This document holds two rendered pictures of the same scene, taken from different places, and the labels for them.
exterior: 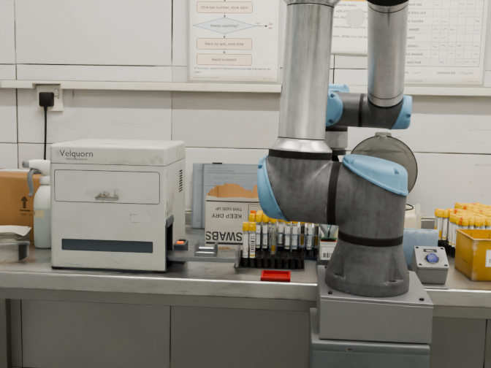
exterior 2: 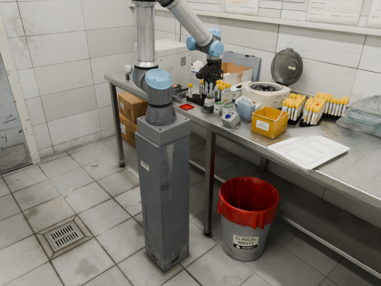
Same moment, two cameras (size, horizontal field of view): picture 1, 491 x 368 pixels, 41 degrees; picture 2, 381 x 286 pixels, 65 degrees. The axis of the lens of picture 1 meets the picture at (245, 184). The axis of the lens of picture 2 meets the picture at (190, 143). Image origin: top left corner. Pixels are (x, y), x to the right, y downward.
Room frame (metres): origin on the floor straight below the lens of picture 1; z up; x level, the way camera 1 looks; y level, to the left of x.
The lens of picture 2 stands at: (0.32, -1.27, 1.55)
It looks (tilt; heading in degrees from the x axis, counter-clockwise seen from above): 29 degrees down; 44
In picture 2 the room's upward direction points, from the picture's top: straight up
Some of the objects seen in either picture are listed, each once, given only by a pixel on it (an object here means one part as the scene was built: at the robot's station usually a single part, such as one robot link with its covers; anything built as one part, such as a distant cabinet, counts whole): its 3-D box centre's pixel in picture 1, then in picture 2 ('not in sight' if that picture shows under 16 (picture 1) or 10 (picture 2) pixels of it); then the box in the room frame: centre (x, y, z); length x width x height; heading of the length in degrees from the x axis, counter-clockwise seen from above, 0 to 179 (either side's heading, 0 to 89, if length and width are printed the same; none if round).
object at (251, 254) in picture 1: (269, 242); (199, 93); (1.64, -0.06, 0.93); 0.17 x 0.09 x 0.11; 86
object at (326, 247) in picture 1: (327, 253); (209, 102); (1.58, -0.20, 0.92); 0.05 x 0.04 x 0.06; 176
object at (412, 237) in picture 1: (416, 250); (245, 110); (1.62, -0.43, 0.92); 0.10 x 0.07 x 0.10; 77
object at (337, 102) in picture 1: (335, 109); (199, 42); (1.49, -0.20, 1.27); 0.11 x 0.11 x 0.08; 75
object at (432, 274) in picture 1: (427, 263); (233, 118); (1.51, -0.43, 0.92); 0.13 x 0.07 x 0.08; 175
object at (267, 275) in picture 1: (275, 275); (186, 106); (1.52, -0.07, 0.88); 0.07 x 0.07 x 0.01; 85
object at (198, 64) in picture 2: not in sight; (198, 68); (2.03, 0.32, 0.94); 0.22 x 0.12 x 0.13; 90
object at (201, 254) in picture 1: (196, 251); (172, 91); (1.57, 0.11, 0.92); 0.21 x 0.07 x 0.05; 85
